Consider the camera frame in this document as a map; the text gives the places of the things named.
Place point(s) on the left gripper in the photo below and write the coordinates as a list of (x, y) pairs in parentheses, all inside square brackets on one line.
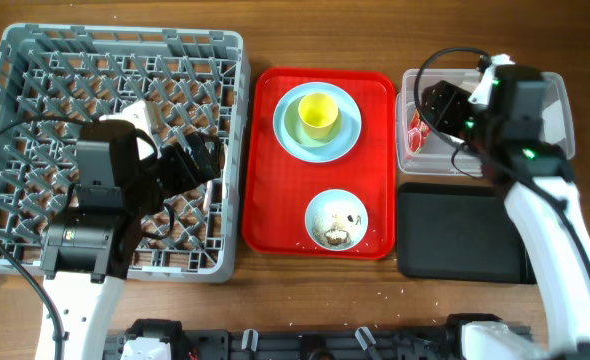
[(189, 178)]

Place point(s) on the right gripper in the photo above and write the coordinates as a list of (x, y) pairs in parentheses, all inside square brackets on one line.
[(446, 102)]

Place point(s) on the red candy wrapper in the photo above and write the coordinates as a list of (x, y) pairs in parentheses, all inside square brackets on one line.
[(418, 132)]

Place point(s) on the white plastic spoon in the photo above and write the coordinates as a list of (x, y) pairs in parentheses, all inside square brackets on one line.
[(208, 196)]

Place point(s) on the light blue plate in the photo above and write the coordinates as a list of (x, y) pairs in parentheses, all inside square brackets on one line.
[(345, 140)]

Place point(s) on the yellow plastic cup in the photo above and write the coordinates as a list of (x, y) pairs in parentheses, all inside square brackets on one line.
[(318, 113)]

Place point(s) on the light blue food bowl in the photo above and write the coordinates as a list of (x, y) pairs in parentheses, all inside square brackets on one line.
[(336, 220)]

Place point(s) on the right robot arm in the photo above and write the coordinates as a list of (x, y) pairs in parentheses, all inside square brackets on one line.
[(501, 123)]

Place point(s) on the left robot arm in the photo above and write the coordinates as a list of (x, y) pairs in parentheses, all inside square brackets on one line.
[(88, 249)]

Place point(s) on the grey dishwasher rack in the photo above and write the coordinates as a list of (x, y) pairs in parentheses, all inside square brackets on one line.
[(53, 77)]

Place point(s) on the clear plastic bin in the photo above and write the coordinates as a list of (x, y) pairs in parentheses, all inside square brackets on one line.
[(437, 158)]

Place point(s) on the red plastic tray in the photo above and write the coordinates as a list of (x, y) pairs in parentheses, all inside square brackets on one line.
[(279, 186)]

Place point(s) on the black rectangular tray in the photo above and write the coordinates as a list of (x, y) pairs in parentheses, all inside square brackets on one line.
[(456, 232)]

